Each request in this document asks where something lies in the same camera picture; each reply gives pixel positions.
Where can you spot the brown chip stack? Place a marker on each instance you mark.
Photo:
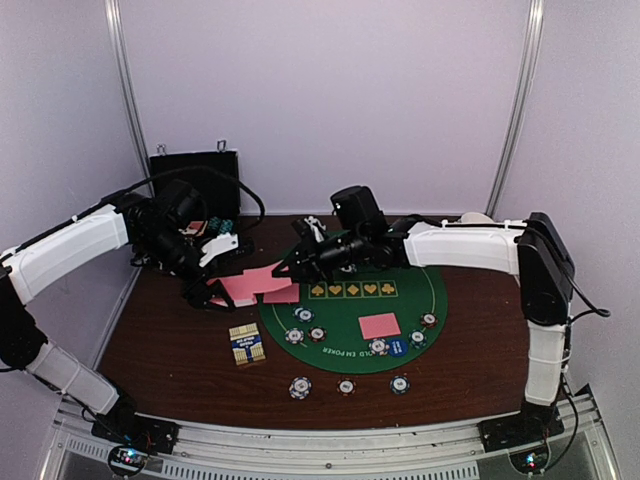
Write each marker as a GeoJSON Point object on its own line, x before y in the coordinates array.
{"type": "Point", "coordinates": [346, 387]}

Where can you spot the blue white chip stack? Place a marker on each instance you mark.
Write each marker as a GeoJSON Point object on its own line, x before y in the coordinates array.
{"type": "Point", "coordinates": [300, 387]}

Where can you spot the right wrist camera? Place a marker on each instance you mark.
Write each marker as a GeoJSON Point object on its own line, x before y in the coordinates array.
{"type": "Point", "coordinates": [358, 211]}

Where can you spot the green blue chip stack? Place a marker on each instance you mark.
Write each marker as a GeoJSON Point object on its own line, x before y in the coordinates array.
{"type": "Point", "coordinates": [399, 385]}

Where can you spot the white bowl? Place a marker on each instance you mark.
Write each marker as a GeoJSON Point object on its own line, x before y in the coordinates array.
{"type": "Point", "coordinates": [475, 218]}

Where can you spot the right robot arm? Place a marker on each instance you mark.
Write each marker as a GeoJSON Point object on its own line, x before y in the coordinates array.
{"type": "Point", "coordinates": [530, 250]}

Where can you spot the round green poker mat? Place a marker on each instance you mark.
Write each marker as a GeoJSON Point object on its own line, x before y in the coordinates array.
{"type": "Point", "coordinates": [408, 293]}

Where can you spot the blue white chips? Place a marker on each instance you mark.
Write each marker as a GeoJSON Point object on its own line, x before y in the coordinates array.
{"type": "Point", "coordinates": [379, 347]}
{"type": "Point", "coordinates": [295, 336]}

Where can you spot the pink playing card deck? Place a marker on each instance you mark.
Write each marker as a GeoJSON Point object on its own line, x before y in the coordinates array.
{"type": "Point", "coordinates": [240, 290]}

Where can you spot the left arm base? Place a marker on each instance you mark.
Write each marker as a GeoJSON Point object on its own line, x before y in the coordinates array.
{"type": "Point", "coordinates": [148, 435]}

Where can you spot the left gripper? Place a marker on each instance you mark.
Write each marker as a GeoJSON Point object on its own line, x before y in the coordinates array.
{"type": "Point", "coordinates": [197, 296]}

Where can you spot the teal chip row in case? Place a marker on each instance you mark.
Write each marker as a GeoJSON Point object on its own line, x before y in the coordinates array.
{"type": "Point", "coordinates": [223, 226]}

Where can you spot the blue round button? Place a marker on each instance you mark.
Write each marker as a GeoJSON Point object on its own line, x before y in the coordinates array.
{"type": "Point", "coordinates": [398, 347]}

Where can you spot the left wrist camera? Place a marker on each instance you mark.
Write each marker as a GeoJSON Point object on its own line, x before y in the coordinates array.
{"type": "Point", "coordinates": [180, 204]}

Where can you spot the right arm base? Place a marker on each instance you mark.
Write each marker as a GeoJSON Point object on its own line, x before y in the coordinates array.
{"type": "Point", "coordinates": [517, 430]}

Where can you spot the single dealt pink card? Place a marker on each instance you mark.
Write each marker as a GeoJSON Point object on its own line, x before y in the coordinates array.
{"type": "Point", "coordinates": [288, 295]}

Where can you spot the clear card box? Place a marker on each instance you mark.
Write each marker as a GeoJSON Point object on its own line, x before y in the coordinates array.
{"type": "Point", "coordinates": [246, 344]}

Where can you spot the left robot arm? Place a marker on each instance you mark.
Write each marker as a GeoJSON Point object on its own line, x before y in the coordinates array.
{"type": "Point", "coordinates": [62, 287]}

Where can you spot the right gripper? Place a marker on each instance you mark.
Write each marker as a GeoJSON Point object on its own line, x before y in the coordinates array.
{"type": "Point", "coordinates": [311, 264]}

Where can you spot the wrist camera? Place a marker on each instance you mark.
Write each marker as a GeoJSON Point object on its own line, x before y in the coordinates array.
{"type": "Point", "coordinates": [180, 204]}
{"type": "Point", "coordinates": [358, 211]}

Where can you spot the red card deck in case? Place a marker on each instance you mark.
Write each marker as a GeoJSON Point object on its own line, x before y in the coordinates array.
{"type": "Point", "coordinates": [195, 228]}

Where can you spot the black poker case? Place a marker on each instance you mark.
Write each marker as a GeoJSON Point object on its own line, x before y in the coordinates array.
{"type": "Point", "coordinates": [222, 196]}

